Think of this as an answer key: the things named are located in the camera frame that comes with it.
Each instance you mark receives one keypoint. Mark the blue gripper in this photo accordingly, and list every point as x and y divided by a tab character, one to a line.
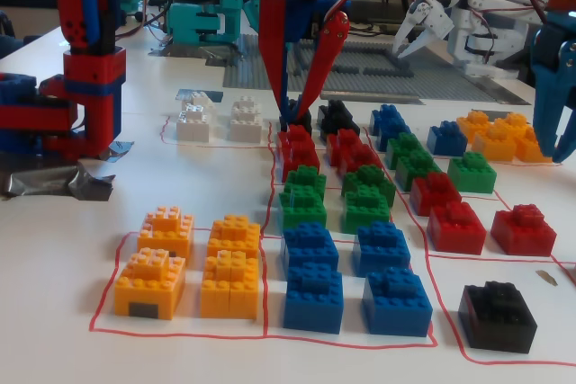
550	58

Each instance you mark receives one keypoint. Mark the black lego block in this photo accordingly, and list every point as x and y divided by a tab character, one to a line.
296	112
495	316
335	118

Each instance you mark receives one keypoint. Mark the small brown scrap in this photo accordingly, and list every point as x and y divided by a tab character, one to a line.
546	278

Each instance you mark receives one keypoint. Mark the crumpled grey duct tape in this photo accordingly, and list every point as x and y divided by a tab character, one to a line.
45	181

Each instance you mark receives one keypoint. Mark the orange lego block grey patch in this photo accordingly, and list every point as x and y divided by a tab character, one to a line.
148	289

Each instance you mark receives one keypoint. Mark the grey metal strip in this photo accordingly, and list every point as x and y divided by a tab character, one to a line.
382	97

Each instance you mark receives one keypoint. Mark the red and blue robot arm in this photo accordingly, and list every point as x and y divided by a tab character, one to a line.
92	87

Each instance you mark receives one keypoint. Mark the white lego block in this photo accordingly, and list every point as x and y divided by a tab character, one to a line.
245	130
200	98
193	130
246	105

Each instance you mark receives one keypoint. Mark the green lego block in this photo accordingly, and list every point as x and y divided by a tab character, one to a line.
301	213
418	170
306	177
472	175
405	145
364	215
369	179

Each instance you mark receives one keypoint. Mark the grey lego baseplate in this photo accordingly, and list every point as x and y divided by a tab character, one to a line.
450	83

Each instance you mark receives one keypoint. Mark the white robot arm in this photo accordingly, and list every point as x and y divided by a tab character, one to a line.
490	11

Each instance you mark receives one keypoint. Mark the blue lego block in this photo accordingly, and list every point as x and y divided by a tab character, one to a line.
387	114
396	132
312	307
447	141
310	244
398	307
382	249

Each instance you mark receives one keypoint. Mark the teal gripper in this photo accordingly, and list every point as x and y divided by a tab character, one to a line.
280	13

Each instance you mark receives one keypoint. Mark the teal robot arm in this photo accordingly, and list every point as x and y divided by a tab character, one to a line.
198	20

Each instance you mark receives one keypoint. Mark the dark grey lego frame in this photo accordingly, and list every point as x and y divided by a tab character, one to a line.
387	72

